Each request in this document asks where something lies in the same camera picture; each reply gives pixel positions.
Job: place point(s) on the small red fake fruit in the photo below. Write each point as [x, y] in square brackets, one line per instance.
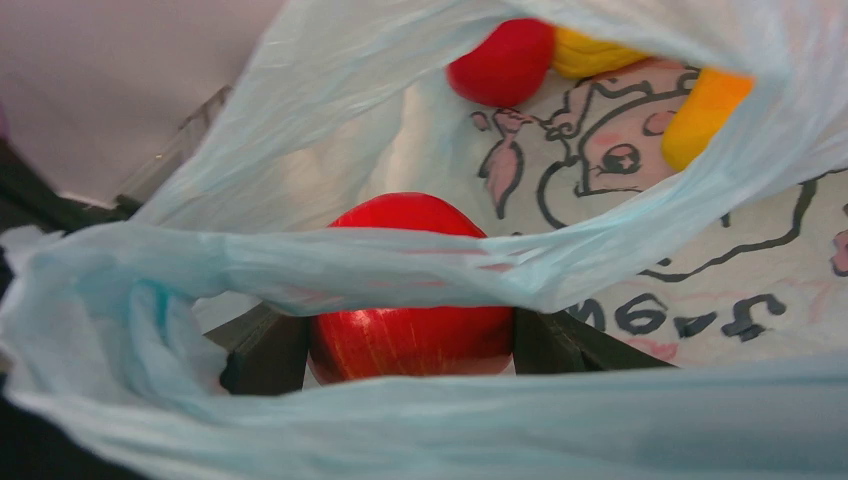
[508, 67]

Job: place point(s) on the red fake apple from bag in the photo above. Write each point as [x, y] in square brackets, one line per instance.
[353, 345]

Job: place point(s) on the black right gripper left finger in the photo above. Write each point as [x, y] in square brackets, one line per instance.
[266, 352]

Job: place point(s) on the yellow fake lemon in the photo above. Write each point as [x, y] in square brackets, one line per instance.
[579, 56]

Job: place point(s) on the orange yellow fake fruit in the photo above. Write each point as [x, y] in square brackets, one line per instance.
[712, 100]

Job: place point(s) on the light blue plastic bag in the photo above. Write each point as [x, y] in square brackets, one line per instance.
[104, 342]

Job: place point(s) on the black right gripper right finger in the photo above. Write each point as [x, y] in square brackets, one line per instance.
[547, 344]

